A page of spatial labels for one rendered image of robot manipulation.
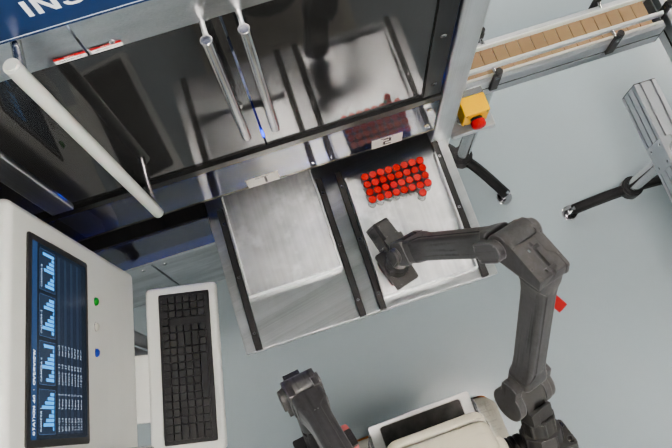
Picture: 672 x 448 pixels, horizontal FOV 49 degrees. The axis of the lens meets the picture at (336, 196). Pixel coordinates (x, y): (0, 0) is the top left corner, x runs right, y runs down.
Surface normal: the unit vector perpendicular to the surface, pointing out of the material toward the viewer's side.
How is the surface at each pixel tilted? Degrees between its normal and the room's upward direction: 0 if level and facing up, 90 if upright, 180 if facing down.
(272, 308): 0
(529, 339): 71
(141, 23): 90
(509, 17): 0
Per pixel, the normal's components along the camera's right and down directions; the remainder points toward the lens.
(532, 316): -0.78, 0.44
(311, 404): -0.21, -0.82
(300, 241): -0.04, -0.29
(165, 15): 0.30, 0.91
